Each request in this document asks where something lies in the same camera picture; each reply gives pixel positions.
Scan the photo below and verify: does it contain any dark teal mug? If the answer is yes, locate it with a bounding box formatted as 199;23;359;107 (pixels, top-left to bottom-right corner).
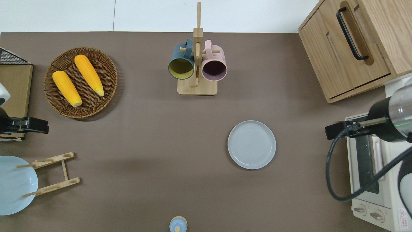
167;38;196;80

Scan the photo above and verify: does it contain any brown table mat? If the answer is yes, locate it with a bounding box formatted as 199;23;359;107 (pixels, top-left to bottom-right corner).
0;31;392;232

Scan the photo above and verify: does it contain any light wooden cabinet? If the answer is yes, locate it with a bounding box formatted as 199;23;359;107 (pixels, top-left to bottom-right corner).
298;0;412;104

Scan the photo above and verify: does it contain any wooden plate rack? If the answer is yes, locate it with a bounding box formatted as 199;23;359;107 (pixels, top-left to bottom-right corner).
15;151;81;199

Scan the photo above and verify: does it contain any light blue plate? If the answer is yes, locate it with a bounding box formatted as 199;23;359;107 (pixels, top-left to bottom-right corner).
0;155;39;216

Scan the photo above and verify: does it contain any black wire basket wooden shelf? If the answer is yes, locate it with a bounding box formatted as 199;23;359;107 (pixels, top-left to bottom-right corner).
0;47;34;142

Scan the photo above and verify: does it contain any brown wicker basket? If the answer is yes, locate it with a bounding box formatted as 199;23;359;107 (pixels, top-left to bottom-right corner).
43;47;118;119

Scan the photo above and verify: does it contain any wooden mug tree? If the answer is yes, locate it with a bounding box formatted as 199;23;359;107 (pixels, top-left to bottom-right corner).
177;2;218;96

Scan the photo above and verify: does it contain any white toaster oven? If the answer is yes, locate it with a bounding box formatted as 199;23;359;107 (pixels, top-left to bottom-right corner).
345;113;412;232

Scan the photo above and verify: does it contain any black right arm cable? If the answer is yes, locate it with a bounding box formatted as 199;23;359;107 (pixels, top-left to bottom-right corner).
325;129;412;202

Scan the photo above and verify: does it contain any yellow corn cob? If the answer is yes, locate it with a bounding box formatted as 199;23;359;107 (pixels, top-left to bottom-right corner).
52;70;83;108
74;54;105;97

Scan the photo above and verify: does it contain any gray round plate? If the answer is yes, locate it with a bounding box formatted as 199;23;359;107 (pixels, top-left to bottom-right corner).
227;120;277;170

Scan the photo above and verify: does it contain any pink mug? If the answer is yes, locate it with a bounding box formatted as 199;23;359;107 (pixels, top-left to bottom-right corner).
201;39;228;82

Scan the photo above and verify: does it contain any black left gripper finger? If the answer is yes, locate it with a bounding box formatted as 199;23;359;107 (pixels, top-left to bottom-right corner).
9;117;50;134

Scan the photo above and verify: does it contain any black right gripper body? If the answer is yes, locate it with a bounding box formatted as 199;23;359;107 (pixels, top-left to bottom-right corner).
367;96;412;143

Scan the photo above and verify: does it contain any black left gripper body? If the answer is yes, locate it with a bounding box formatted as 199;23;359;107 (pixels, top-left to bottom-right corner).
0;108;10;143

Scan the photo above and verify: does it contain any black cabinet handle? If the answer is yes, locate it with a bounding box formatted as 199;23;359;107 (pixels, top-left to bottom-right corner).
336;7;370;62

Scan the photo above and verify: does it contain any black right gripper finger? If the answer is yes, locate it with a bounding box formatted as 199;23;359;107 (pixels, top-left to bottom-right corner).
325;121;368;141

